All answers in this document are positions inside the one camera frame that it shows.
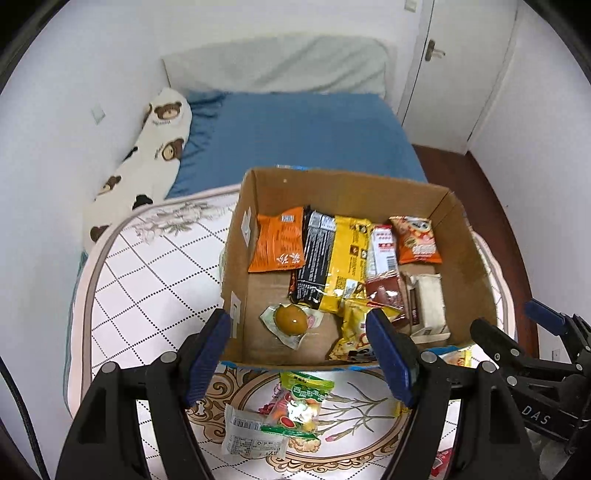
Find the white quilted printed blanket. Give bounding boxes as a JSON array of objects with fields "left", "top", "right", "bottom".
[{"left": 65, "top": 184, "right": 514, "bottom": 480}]

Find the bear print pillow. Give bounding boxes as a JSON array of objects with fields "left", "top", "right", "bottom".
[{"left": 82, "top": 87, "right": 193, "bottom": 253}]

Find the black snack bar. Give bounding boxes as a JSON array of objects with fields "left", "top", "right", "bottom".
[{"left": 288, "top": 209, "right": 338, "bottom": 308}]

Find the packed braised egg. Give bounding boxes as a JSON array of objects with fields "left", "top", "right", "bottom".
[{"left": 259, "top": 303, "right": 324, "bottom": 350}]

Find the orange panda snack packet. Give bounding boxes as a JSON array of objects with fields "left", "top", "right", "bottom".
[{"left": 389, "top": 215, "right": 443, "bottom": 265}]

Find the plain orange snack packet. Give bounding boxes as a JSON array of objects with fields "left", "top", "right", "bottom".
[{"left": 248, "top": 206, "right": 308, "bottom": 274}]

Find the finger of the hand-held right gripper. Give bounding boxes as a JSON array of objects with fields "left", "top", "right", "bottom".
[
  {"left": 523, "top": 298, "right": 591, "bottom": 354},
  {"left": 469, "top": 317, "right": 575, "bottom": 376}
]

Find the printed cardboard box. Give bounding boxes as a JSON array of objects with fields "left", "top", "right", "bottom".
[{"left": 219, "top": 167, "right": 500, "bottom": 371}]

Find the red and white sachet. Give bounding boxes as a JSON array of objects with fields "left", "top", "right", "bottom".
[{"left": 366, "top": 224, "right": 399, "bottom": 283}]

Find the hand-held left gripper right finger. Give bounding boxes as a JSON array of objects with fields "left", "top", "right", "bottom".
[{"left": 366, "top": 308, "right": 542, "bottom": 480}]

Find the yellow panda mushroom packet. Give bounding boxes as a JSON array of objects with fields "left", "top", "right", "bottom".
[{"left": 328, "top": 299, "right": 403, "bottom": 364}]

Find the metal door handle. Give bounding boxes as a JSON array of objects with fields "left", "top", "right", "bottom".
[{"left": 424, "top": 39, "right": 447, "bottom": 64}]

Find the green candy packet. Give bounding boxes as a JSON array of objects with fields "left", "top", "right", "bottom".
[{"left": 260, "top": 370, "right": 336, "bottom": 439}]

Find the clear white snack packet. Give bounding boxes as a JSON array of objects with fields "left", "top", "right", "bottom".
[{"left": 220, "top": 403, "right": 290, "bottom": 461}]

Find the blue bed sheet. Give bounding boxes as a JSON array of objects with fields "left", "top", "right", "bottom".
[{"left": 64, "top": 89, "right": 428, "bottom": 384}]

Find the white door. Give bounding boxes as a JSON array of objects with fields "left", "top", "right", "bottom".
[{"left": 399, "top": 0, "right": 519, "bottom": 154}]

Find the brown snack packet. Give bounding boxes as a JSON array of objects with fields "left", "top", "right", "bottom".
[{"left": 364, "top": 272, "right": 410, "bottom": 325}]

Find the yellow biscuit packet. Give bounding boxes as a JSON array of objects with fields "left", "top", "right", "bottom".
[{"left": 438, "top": 348, "right": 473, "bottom": 369}]

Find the black cable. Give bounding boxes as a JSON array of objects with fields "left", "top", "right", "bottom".
[{"left": 0, "top": 357, "right": 50, "bottom": 480}]

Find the grey-green pillow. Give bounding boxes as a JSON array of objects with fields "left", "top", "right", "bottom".
[{"left": 161, "top": 34, "right": 389, "bottom": 99}]

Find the small red snack packet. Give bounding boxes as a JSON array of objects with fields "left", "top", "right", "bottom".
[{"left": 431, "top": 449, "right": 459, "bottom": 479}]

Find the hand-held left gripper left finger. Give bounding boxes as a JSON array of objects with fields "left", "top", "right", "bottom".
[{"left": 55, "top": 308, "right": 232, "bottom": 480}]

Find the long yellow snack packet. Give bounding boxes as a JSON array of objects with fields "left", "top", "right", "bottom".
[{"left": 320, "top": 214, "right": 373, "bottom": 315}]

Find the white wafer packet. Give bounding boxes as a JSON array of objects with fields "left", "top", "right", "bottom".
[{"left": 401, "top": 272, "right": 452, "bottom": 345}]

